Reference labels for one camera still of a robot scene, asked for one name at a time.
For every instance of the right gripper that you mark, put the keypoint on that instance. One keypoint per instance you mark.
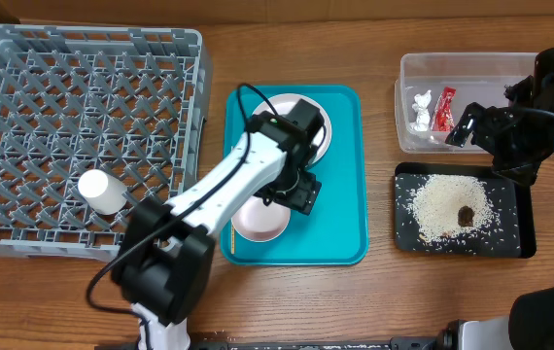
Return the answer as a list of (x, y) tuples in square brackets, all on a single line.
[(487, 128)]

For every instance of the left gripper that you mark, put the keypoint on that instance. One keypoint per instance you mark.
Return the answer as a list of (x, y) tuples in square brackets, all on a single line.
[(305, 198)]

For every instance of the red snack wrapper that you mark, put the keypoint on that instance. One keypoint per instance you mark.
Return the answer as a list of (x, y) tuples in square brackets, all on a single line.
[(442, 118)]

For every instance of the rice pile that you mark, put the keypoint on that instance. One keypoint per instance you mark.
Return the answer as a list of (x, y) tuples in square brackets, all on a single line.
[(426, 214)]

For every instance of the brown food piece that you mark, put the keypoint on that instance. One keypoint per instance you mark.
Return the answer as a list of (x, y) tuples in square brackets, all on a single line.
[(466, 217)]

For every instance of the large white plate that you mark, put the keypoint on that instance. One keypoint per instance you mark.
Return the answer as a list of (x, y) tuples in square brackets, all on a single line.
[(283, 103)]

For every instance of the white cup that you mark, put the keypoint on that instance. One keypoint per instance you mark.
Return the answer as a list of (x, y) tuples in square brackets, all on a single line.
[(103, 192)]

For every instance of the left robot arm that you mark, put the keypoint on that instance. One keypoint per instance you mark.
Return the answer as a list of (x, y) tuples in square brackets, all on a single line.
[(165, 259)]

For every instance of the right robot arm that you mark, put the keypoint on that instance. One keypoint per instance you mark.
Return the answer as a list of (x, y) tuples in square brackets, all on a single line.
[(530, 322)]

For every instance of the grey dishwasher rack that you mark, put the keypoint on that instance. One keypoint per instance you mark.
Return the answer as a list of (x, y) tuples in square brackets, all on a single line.
[(131, 102)]

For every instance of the crumpled white paper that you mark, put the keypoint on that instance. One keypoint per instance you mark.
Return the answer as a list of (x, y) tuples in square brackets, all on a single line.
[(421, 107)]

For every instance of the clear plastic bin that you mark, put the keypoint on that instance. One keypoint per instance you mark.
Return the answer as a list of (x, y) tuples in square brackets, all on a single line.
[(475, 76)]

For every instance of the teal plastic tray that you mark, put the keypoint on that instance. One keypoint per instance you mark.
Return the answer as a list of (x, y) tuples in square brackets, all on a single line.
[(336, 230)]

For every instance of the black tray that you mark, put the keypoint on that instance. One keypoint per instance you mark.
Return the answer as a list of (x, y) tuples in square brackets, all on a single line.
[(527, 237)]

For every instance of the wooden chopstick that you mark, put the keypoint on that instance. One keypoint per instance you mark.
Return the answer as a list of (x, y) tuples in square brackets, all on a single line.
[(232, 240)]

